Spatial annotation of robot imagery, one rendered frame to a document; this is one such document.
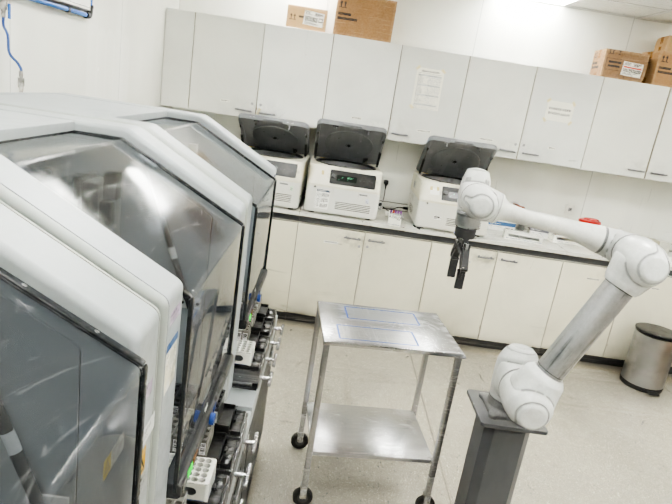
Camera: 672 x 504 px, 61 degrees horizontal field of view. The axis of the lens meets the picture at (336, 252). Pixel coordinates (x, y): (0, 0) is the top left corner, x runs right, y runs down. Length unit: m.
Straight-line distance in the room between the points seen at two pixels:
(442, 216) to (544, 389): 2.48
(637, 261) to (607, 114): 3.03
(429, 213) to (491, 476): 2.36
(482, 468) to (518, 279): 2.42
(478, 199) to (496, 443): 1.00
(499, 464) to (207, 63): 3.43
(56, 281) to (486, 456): 1.89
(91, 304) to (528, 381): 1.58
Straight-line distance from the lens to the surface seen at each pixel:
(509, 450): 2.43
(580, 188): 5.31
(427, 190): 4.36
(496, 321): 4.72
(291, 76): 4.51
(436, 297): 4.54
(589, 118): 4.89
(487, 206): 1.86
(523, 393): 2.09
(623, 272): 2.04
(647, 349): 4.83
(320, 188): 4.27
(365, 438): 2.80
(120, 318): 0.86
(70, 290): 0.86
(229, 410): 1.84
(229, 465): 1.64
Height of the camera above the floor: 1.80
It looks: 16 degrees down
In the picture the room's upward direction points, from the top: 9 degrees clockwise
